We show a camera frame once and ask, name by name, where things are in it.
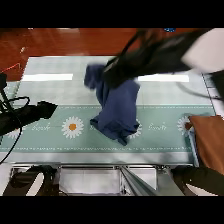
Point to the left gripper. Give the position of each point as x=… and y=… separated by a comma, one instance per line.
x=46, y=109

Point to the blue T-shirt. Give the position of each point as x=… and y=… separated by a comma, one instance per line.
x=116, y=106

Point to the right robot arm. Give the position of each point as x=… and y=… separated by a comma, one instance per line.
x=160, y=53

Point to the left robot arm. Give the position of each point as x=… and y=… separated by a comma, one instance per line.
x=20, y=115

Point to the brown garment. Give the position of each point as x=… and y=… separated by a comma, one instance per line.
x=210, y=140

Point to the silver frame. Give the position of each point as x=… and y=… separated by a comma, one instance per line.
x=133, y=181

